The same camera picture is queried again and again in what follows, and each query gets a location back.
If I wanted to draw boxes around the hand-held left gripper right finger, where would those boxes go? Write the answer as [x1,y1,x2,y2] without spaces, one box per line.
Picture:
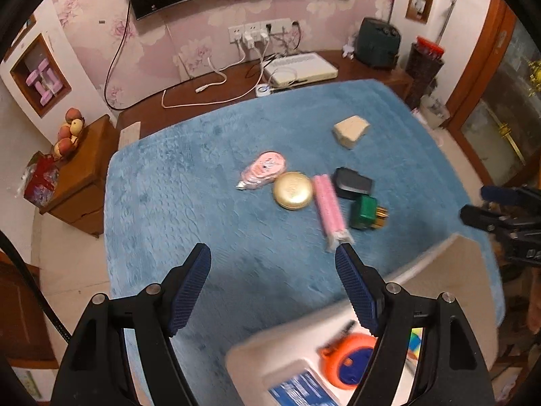
[335,243,495,406]

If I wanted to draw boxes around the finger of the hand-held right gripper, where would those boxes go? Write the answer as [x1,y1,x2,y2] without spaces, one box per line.
[481,185,522,204]
[460,204,501,232]

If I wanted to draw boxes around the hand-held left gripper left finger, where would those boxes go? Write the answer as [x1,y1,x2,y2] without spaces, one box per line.
[51,243,212,406]

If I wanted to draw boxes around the orange tape measure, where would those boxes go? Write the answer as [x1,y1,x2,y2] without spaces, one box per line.
[318,321,381,389]

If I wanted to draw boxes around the white plastic tray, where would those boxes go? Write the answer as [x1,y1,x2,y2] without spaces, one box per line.
[225,232,503,406]

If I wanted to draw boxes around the multicoloured puzzle cube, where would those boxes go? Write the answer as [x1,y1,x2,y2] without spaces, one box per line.
[406,328,425,373]

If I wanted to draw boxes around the pink tube pack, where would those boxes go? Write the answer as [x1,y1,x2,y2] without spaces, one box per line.
[312,174,353,253]

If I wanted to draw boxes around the blue tissue packet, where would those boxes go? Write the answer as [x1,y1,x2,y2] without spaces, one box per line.
[268,370,343,406]

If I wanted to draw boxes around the green perfume bottle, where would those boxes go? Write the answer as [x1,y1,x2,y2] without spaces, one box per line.
[349,195,389,230]

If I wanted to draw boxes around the blue plush blanket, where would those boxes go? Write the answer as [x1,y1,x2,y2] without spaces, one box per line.
[103,80,508,406]

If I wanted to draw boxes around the white waste bin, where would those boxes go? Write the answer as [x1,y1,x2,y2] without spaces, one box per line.
[418,95,449,130]

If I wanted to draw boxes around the black small box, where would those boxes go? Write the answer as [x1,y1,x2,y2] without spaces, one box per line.
[333,167,375,201]

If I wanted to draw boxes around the gold round compact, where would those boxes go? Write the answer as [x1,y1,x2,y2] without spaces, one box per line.
[273,172,315,211]

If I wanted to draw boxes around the pink correction tape packet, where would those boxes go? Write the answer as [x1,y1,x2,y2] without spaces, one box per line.
[236,151,287,191]

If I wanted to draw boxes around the dark woven bin red lid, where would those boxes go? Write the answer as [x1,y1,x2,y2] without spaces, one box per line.
[406,36,445,111]

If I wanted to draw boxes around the wooden side cabinet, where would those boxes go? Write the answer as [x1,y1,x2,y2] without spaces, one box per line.
[40,115,117,238]

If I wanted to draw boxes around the beige wooden block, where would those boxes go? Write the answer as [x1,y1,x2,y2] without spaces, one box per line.
[333,115,371,151]

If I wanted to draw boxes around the white paper sheet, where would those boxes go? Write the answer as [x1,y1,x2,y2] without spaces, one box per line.
[119,122,142,149]

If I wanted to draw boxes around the wooden television stand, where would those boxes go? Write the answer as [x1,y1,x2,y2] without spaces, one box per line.
[116,50,414,136]

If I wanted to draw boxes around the red tissue box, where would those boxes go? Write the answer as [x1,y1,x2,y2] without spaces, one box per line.
[23,152,60,208]

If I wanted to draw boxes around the sheathed sword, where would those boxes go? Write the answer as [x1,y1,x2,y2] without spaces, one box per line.
[437,0,463,47]

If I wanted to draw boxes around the dark green air fryer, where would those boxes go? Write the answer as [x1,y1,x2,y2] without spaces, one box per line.
[355,17,401,69]

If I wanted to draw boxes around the bowl of fruit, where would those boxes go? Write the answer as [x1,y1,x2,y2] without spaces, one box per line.
[53,108,87,161]

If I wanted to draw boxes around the white set-top box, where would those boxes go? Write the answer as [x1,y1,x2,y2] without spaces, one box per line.
[263,52,339,88]

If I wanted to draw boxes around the pink dumbbell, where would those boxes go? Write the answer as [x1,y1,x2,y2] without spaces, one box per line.
[26,70,51,104]
[38,60,62,94]

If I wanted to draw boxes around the white plug chargers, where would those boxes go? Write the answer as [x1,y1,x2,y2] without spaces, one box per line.
[242,29,271,49]

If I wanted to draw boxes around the black strap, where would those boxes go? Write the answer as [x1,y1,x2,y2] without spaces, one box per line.
[0,232,70,343]

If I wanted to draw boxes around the white cable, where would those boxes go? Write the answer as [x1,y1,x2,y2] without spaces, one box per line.
[162,57,229,108]

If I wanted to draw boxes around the black television cable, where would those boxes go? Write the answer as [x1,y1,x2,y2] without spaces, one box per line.
[104,2,140,111]

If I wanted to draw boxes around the white wall socket strip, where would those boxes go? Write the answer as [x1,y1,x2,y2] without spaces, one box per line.
[228,18,292,44]

